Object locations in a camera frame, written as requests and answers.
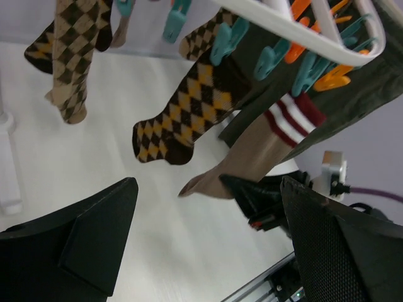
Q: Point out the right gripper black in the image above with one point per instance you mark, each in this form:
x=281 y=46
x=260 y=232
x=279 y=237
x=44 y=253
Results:
x=368 y=209

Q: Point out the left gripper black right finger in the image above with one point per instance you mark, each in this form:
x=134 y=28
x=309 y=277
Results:
x=342 y=254

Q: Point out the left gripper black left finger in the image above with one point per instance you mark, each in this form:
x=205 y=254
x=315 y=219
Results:
x=72 y=254

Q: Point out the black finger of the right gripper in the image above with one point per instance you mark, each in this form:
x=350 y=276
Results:
x=260 y=202

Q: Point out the tan sock maroon white stripes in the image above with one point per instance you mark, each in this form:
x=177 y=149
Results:
x=261 y=146

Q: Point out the brown orange argyle sock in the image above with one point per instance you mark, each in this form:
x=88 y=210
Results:
x=206 y=96

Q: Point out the olive green hanging garment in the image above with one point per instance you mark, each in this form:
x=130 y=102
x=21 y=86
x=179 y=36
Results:
x=372 y=86

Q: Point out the argyle sock right inner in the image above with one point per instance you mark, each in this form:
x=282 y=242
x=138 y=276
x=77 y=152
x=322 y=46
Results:
x=202 y=38

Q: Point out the dark brown argyle sock rear-left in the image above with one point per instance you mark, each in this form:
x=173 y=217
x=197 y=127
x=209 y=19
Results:
x=39 y=53

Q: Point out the tan striped sock inner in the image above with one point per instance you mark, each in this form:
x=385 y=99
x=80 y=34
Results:
x=119 y=37

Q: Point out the brown tan argyle sock left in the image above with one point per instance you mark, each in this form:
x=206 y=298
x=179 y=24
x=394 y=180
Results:
x=76 y=28

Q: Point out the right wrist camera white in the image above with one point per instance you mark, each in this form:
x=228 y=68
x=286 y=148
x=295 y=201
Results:
x=333 y=172

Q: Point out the clothes rack metal frame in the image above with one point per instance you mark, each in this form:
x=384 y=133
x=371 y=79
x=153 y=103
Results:
x=11 y=200

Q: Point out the aluminium mounting rail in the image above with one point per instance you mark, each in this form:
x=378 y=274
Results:
x=281 y=282

